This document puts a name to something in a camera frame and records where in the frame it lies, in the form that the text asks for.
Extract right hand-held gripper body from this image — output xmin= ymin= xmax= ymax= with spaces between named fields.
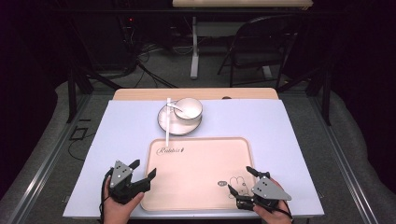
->
xmin=236 ymin=175 xmax=293 ymax=214

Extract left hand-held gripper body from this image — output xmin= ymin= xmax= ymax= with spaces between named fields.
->
xmin=106 ymin=160 xmax=146 ymax=205

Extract pink plastic tray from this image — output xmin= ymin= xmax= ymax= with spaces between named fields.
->
xmin=140 ymin=136 xmax=257 ymax=213

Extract white plate dark rim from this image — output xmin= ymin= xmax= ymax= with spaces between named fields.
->
xmin=157 ymin=101 xmax=204 ymax=136

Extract white ceramic spoon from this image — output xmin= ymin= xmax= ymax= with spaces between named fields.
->
xmin=166 ymin=102 xmax=192 ymax=119

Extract white bowl dark rim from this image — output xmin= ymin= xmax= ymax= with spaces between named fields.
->
xmin=173 ymin=97 xmax=204 ymax=126

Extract person's right hand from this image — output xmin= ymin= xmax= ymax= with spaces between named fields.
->
xmin=253 ymin=177 xmax=294 ymax=224

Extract person's left hand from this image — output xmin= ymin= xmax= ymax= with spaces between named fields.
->
xmin=102 ymin=182 xmax=146 ymax=224

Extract white table mat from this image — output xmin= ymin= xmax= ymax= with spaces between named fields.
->
xmin=62 ymin=98 xmax=325 ymax=219

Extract wooden table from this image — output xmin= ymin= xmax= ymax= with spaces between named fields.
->
xmin=111 ymin=87 xmax=280 ymax=102

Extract black metal stand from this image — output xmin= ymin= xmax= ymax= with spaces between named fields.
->
xmin=276 ymin=60 xmax=332 ymax=127
xmin=65 ymin=60 xmax=123 ymax=124

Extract black folding chair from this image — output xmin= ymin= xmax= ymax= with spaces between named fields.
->
xmin=217 ymin=14 xmax=308 ymax=89

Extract black computer tower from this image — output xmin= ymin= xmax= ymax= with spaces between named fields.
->
xmin=88 ymin=12 xmax=138 ymax=72

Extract light desk white legs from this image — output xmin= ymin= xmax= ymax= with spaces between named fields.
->
xmin=171 ymin=0 xmax=314 ymax=80

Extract right hand-held gripper black cable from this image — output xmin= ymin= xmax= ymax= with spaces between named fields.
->
xmin=270 ymin=205 xmax=294 ymax=222

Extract thin black floor cable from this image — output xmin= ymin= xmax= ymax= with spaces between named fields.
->
xmin=67 ymin=132 xmax=98 ymax=162

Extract grey metal floor rail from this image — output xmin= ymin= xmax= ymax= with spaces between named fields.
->
xmin=6 ymin=92 xmax=92 ymax=224
xmin=307 ymin=92 xmax=380 ymax=224

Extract bundle of floor cables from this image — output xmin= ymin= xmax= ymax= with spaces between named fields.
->
xmin=124 ymin=38 xmax=194 ymax=90

